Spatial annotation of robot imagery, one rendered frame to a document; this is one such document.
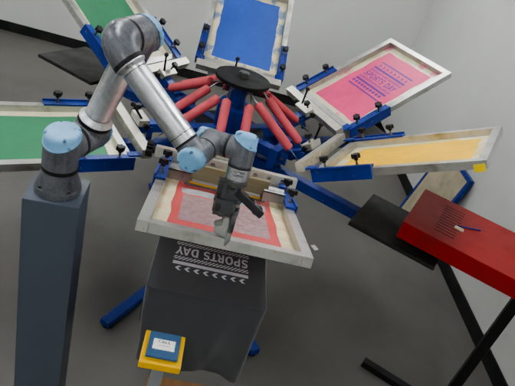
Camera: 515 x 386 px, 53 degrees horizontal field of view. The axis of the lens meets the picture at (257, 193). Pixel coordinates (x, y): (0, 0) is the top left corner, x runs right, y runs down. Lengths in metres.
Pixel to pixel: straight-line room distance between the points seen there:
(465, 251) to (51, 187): 1.77
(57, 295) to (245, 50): 2.27
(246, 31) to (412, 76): 1.19
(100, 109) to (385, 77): 2.23
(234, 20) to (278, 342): 2.22
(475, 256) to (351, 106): 1.32
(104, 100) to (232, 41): 2.10
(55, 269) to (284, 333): 1.70
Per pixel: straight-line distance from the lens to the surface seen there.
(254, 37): 3.82
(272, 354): 3.13
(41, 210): 1.84
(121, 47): 1.52
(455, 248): 2.52
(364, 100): 3.40
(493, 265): 2.56
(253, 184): 2.22
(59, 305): 2.11
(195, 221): 1.85
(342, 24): 6.28
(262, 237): 1.87
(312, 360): 3.21
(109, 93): 1.74
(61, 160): 1.76
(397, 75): 3.59
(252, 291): 2.01
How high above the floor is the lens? 2.27
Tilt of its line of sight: 31 degrees down
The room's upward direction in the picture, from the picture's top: 18 degrees clockwise
